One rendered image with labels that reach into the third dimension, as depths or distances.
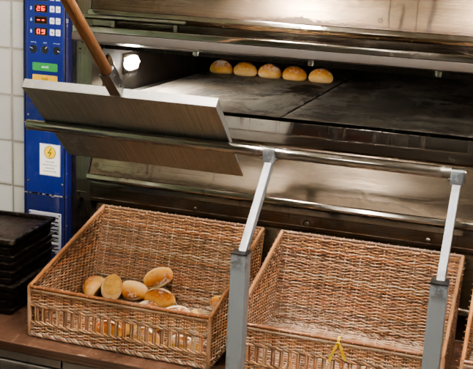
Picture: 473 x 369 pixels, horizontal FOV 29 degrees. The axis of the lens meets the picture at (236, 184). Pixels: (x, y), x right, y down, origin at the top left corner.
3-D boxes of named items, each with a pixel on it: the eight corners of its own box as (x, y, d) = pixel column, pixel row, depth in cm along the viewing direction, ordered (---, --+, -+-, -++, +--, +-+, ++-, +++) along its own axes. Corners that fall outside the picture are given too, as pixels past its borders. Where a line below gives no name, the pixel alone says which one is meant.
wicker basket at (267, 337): (274, 311, 287) (279, 227, 280) (457, 342, 271) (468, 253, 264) (224, 375, 242) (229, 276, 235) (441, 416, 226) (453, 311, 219)
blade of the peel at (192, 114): (215, 107, 229) (218, 97, 230) (21, 86, 245) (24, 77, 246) (243, 176, 260) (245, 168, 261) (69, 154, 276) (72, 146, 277)
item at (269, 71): (255, 77, 371) (255, 63, 369) (261, 75, 377) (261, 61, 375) (278, 79, 367) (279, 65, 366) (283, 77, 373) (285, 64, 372)
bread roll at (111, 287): (124, 274, 289) (123, 285, 293) (104, 270, 289) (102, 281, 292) (121, 298, 282) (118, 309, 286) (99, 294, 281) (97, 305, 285)
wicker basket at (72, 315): (100, 282, 305) (102, 202, 298) (263, 310, 288) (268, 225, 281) (23, 336, 260) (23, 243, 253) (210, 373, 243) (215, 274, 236)
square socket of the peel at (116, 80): (110, 76, 229) (114, 65, 230) (97, 75, 230) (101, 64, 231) (121, 97, 237) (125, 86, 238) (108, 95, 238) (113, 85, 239)
